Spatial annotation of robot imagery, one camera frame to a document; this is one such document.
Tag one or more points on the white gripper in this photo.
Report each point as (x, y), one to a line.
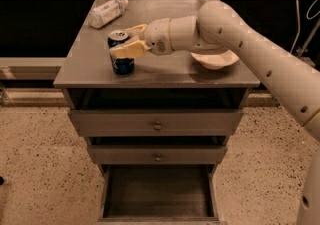
(157, 37)

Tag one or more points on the blue pepsi can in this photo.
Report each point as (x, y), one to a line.
(123, 66)

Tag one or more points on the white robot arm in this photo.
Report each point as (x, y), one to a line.
(218, 28)

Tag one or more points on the grey wooden drawer cabinet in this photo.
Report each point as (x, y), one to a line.
(170, 82)

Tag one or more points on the top grey drawer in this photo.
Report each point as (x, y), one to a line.
(103, 123)

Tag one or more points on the middle grey drawer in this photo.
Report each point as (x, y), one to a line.
(156, 154)

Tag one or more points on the bottom grey open drawer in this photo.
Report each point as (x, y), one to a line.
(159, 195)

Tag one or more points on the white labelled plastic bottle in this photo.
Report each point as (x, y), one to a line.
(107, 12)

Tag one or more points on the white paper bowl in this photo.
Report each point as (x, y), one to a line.
(216, 61)

